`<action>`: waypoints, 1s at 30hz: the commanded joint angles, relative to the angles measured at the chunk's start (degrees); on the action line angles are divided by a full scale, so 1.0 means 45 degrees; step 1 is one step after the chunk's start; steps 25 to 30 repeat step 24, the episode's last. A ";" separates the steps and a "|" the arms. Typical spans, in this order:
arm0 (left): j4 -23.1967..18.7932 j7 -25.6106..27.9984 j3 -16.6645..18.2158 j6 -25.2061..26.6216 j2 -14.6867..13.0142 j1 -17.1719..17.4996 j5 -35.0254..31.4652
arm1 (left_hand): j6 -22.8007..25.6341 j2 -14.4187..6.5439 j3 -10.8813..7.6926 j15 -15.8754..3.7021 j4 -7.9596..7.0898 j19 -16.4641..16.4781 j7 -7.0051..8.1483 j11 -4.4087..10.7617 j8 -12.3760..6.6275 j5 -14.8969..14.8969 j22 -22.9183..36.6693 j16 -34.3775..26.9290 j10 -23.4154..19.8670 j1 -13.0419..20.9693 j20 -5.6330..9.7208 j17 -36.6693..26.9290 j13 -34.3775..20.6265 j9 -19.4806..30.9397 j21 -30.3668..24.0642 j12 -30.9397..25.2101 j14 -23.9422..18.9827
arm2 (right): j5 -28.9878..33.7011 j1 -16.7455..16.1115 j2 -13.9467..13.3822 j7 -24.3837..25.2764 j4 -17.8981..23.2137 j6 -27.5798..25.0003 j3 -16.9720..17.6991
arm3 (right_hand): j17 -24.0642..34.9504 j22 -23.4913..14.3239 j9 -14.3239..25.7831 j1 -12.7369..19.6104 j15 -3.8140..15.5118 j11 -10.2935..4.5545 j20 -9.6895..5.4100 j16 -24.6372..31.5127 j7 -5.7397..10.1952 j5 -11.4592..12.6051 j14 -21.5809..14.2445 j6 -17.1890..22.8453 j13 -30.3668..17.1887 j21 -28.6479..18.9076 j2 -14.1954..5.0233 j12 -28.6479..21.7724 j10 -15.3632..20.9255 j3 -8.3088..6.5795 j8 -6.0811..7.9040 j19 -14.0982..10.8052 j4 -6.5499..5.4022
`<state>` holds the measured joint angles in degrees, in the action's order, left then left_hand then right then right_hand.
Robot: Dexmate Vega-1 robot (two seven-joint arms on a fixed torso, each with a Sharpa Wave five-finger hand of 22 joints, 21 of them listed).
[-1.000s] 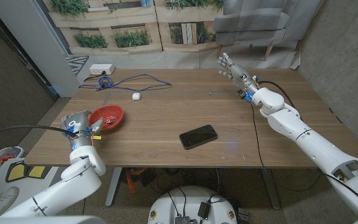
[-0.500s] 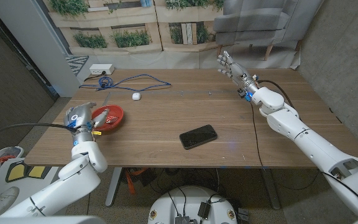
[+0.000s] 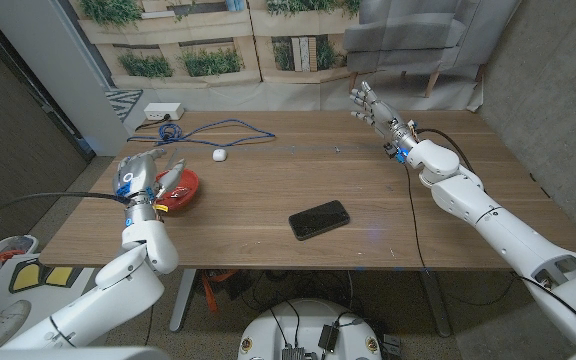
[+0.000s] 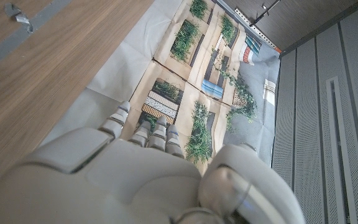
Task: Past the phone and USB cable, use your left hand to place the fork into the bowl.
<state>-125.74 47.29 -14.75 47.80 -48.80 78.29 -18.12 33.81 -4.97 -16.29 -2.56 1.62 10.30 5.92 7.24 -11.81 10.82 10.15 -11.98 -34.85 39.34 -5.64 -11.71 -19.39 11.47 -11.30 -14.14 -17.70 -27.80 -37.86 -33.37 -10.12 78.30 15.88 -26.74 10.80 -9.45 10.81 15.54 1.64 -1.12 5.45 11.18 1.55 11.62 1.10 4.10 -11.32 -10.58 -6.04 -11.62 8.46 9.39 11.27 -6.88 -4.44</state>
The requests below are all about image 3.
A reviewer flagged black power adapter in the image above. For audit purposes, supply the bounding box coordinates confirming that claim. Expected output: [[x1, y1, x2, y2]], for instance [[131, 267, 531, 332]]
[[317, 323, 340, 352]]

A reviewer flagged white bin with orange item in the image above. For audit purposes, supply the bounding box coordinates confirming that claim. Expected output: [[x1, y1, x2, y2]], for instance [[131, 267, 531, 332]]
[[0, 234, 39, 261]]

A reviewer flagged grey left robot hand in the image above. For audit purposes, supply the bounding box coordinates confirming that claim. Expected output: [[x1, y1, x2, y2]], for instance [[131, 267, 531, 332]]
[[112, 148, 188, 227]]

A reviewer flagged orange strap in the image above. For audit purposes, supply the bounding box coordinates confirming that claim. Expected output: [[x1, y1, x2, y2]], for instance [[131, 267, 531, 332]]
[[200, 269, 239, 314]]

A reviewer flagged red bowl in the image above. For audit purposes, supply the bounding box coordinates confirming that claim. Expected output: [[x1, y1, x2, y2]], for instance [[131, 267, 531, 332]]
[[153, 168, 201, 212]]

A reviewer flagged white sneaker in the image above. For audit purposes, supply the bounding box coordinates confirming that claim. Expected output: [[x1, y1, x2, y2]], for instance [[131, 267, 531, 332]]
[[0, 299, 33, 349]]

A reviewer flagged printed garden backdrop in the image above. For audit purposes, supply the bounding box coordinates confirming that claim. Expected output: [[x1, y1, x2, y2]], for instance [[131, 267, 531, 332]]
[[67, 0, 524, 112]]

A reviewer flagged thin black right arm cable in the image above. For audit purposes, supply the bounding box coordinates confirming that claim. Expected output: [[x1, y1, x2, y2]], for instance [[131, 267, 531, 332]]
[[403, 163, 576, 339]]

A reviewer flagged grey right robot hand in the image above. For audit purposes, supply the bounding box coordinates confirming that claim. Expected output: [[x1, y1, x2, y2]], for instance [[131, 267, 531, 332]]
[[349, 81, 419, 164]]

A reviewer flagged grey table leg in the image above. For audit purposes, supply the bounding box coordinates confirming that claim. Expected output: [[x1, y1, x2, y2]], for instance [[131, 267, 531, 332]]
[[420, 269, 453, 337]]

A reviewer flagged blue USB cable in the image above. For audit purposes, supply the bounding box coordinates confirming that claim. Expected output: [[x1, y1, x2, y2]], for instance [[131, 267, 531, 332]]
[[126, 118, 277, 148]]

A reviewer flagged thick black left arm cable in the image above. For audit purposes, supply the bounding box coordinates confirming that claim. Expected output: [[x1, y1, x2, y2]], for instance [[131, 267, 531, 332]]
[[0, 192, 132, 239]]

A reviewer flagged black smartphone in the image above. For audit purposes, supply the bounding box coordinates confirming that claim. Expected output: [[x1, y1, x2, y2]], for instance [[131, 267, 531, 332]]
[[287, 199, 351, 242]]

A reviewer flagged white power strip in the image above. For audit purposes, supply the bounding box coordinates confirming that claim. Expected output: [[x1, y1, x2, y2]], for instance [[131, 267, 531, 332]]
[[143, 102, 186, 122]]

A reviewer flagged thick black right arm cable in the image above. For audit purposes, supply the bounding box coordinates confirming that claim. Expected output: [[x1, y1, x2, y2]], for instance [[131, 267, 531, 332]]
[[415, 128, 477, 176]]

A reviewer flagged white table leg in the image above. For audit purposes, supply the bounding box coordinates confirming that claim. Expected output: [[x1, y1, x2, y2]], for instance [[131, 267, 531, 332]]
[[169, 268, 198, 333]]

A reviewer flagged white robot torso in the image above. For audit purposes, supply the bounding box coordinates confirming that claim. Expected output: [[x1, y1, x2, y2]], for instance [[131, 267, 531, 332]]
[[237, 298, 383, 360]]

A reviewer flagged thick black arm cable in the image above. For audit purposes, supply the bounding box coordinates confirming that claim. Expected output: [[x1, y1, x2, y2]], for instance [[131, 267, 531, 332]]
[[0, 192, 132, 239], [415, 128, 477, 176]]

